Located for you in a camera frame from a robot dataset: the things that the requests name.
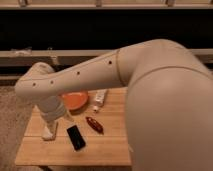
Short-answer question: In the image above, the beige cylindrical gripper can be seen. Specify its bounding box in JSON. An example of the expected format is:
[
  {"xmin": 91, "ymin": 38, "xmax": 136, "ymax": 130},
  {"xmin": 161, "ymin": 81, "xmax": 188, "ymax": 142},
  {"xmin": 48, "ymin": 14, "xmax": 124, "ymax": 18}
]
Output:
[{"xmin": 38, "ymin": 97, "xmax": 66, "ymax": 134}]

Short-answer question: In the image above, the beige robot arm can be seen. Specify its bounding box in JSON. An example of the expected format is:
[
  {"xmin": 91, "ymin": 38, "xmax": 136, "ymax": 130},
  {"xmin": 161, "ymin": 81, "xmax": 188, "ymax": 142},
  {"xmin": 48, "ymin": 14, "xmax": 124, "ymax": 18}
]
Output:
[{"xmin": 15, "ymin": 39, "xmax": 213, "ymax": 171}]

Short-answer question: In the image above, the orange plate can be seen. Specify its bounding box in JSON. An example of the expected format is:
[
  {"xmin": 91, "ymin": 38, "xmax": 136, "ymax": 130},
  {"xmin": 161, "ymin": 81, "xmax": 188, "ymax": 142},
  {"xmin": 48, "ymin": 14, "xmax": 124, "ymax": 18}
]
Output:
[{"xmin": 62, "ymin": 91, "xmax": 89, "ymax": 110}]

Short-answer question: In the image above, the white rectangular sponge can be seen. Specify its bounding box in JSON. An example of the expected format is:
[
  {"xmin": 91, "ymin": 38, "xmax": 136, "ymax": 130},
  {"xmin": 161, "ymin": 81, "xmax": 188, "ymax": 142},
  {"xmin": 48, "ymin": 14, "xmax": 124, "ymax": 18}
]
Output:
[{"xmin": 42, "ymin": 121, "xmax": 58, "ymax": 141}]

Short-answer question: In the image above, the black smartphone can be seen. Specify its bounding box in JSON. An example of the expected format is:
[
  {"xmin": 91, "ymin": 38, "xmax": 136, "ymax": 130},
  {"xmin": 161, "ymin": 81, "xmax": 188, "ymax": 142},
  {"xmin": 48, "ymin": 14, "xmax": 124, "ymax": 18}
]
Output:
[{"xmin": 67, "ymin": 125, "xmax": 86, "ymax": 151}]

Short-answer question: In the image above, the dark red oblong object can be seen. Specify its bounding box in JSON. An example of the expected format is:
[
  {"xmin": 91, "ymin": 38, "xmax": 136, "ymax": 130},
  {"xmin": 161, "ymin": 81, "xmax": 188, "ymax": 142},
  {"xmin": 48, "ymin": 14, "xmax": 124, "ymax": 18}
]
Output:
[{"xmin": 86, "ymin": 117, "xmax": 104, "ymax": 134}]

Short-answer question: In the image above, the wooden table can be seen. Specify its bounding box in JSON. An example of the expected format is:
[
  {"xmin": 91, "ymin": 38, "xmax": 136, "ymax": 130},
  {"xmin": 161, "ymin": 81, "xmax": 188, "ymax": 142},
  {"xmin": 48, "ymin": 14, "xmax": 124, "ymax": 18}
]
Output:
[{"xmin": 15, "ymin": 88, "xmax": 131, "ymax": 166}]

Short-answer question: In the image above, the white tube with cap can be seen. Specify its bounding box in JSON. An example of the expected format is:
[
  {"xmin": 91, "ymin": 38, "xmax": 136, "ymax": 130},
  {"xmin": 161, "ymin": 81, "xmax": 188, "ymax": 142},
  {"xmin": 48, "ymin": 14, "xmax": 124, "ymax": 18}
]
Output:
[{"xmin": 93, "ymin": 89, "xmax": 108, "ymax": 113}]

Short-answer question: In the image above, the long grey bench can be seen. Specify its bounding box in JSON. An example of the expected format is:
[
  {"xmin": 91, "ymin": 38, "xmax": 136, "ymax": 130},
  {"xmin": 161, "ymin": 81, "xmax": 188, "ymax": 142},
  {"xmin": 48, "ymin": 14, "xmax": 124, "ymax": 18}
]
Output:
[{"xmin": 0, "ymin": 48, "xmax": 213, "ymax": 87}]

